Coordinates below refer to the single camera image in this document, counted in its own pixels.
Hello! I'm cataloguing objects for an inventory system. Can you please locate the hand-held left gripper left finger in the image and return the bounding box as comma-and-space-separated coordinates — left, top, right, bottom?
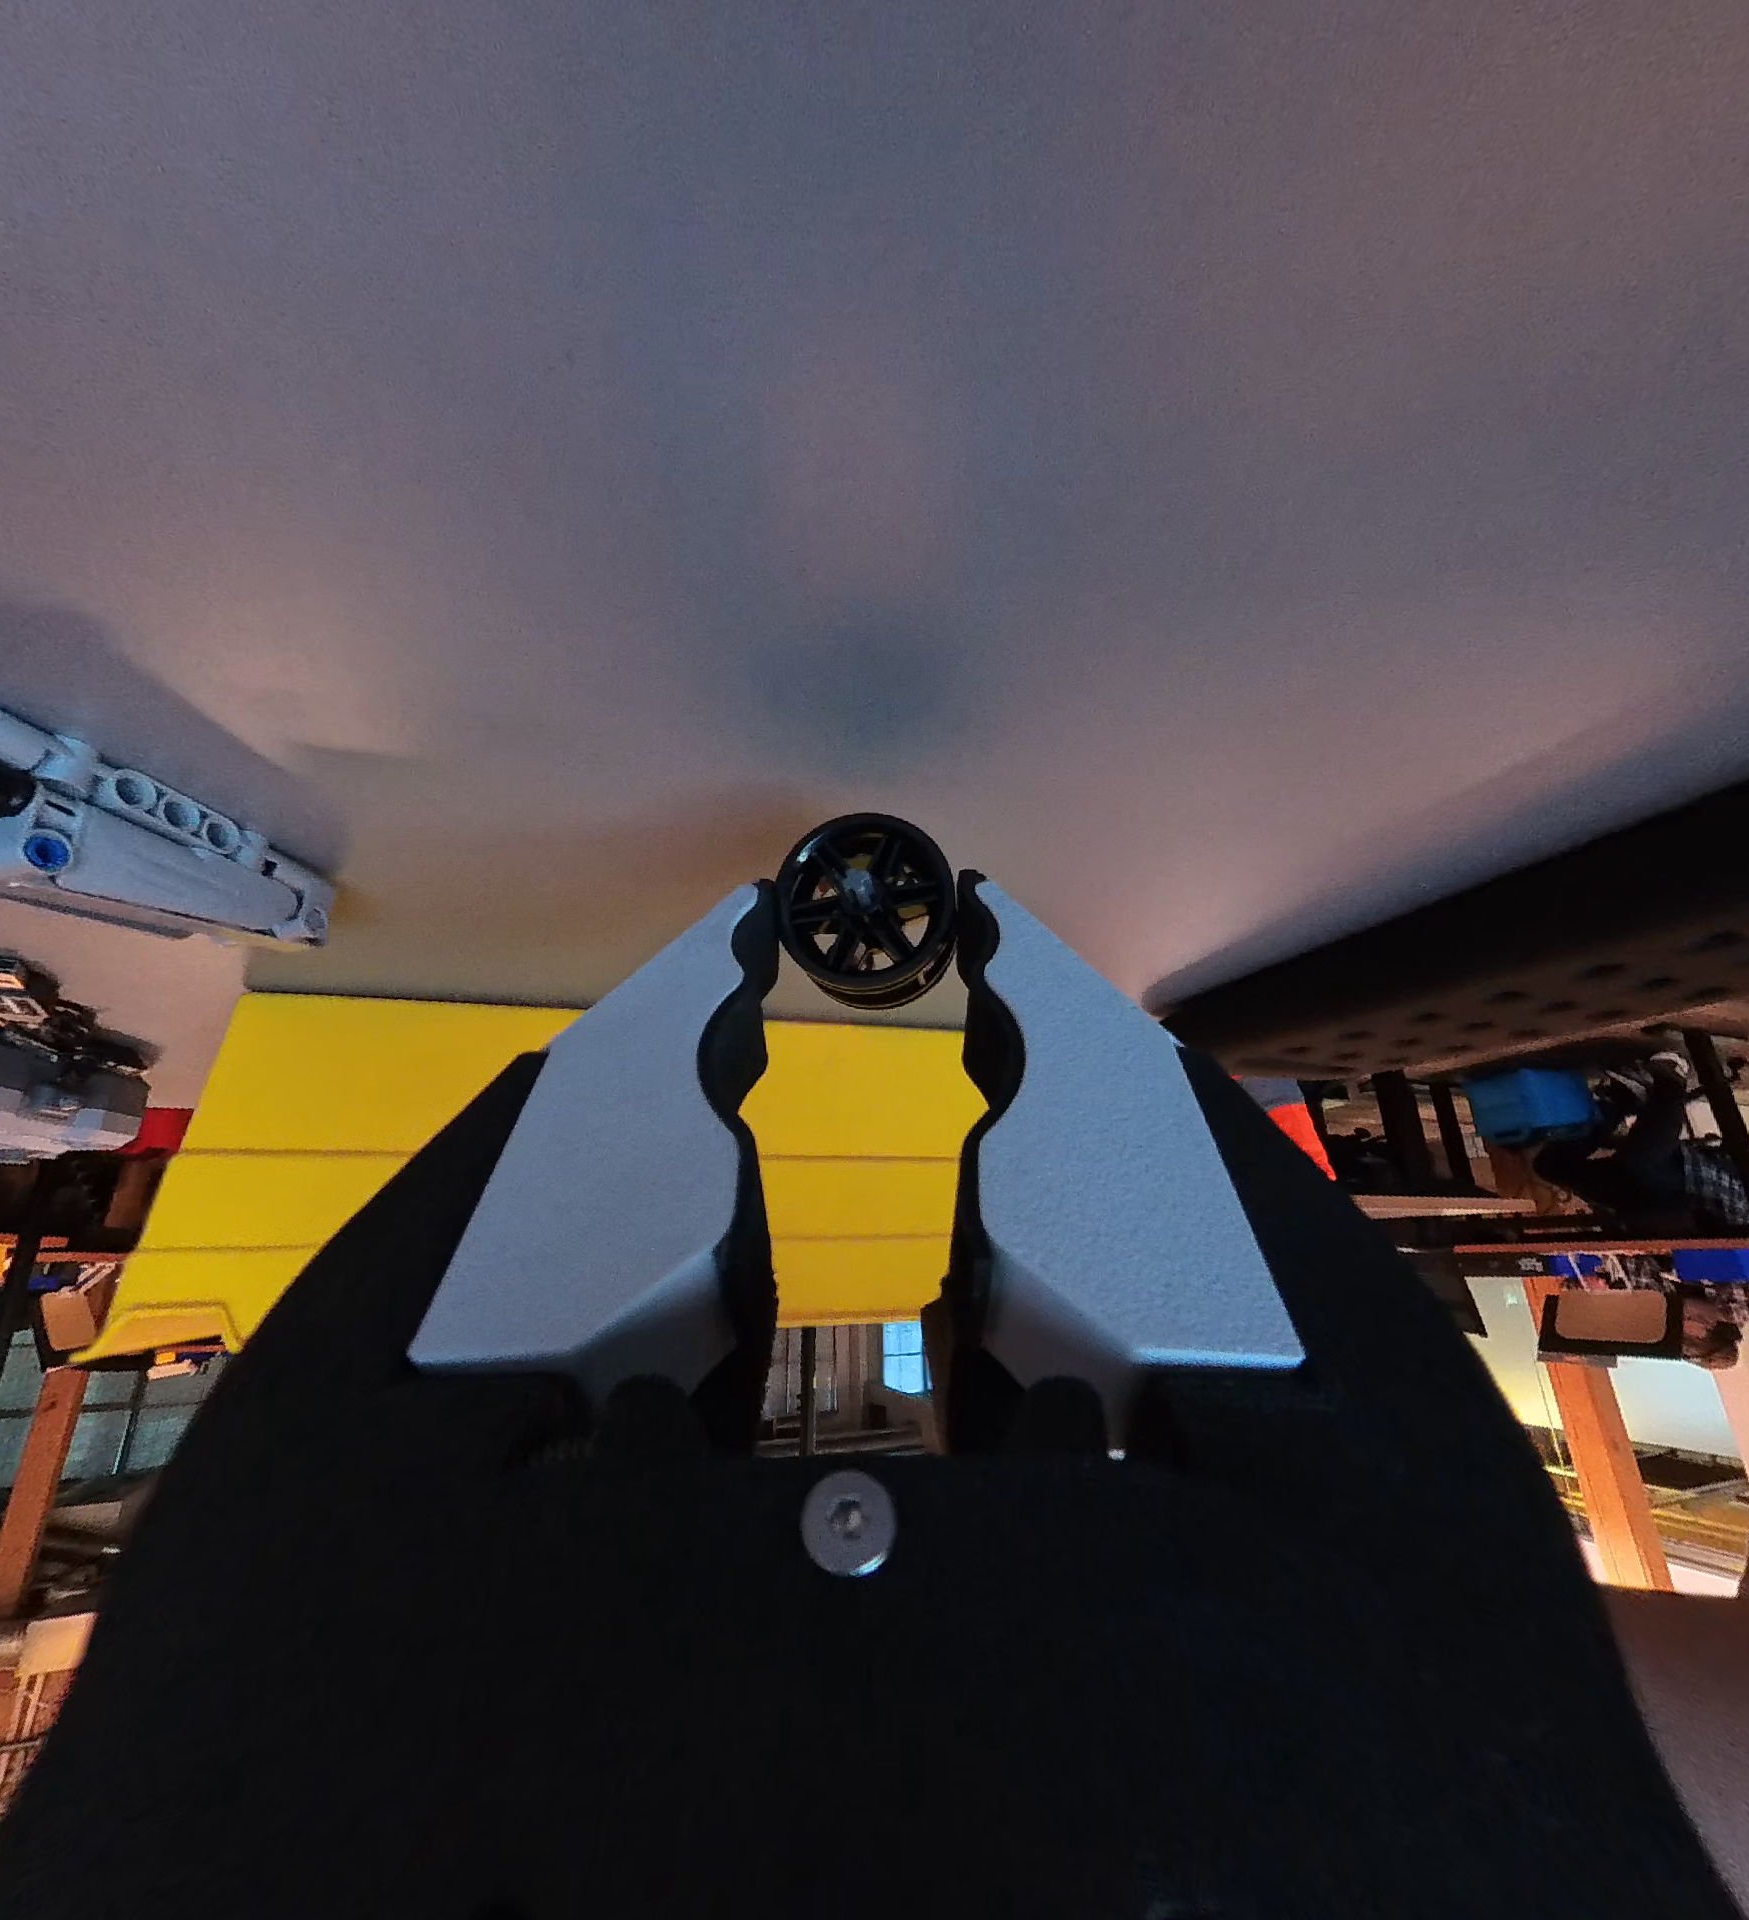
405, 882, 783, 1454

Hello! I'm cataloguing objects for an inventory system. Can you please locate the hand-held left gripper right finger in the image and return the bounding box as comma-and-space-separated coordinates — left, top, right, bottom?
935, 869, 1306, 1454

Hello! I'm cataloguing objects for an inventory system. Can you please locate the black toy wheel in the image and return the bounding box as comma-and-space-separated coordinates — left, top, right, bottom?
773, 812, 956, 1009

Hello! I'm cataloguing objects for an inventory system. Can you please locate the yellow box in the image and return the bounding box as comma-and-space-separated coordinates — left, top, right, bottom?
75, 990, 996, 1363

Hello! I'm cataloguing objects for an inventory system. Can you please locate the blue storage bin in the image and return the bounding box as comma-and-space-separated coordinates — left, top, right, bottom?
1463, 1067, 1599, 1145

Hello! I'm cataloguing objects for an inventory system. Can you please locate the black perforated table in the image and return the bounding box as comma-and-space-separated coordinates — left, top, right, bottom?
1159, 741, 1749, 1085

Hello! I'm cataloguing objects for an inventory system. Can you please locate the grey toy brick assembly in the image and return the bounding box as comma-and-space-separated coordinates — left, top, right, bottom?
0, 703, 337, 950

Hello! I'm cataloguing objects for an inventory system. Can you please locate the grey toy brick vehicle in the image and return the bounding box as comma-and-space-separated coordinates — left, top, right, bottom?
0, 947, 155, 1159

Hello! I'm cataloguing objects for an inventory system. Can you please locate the wooden post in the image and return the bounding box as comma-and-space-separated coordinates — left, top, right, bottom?
0, 1362, 92, 1622
1523, 1273, 1675, 1591

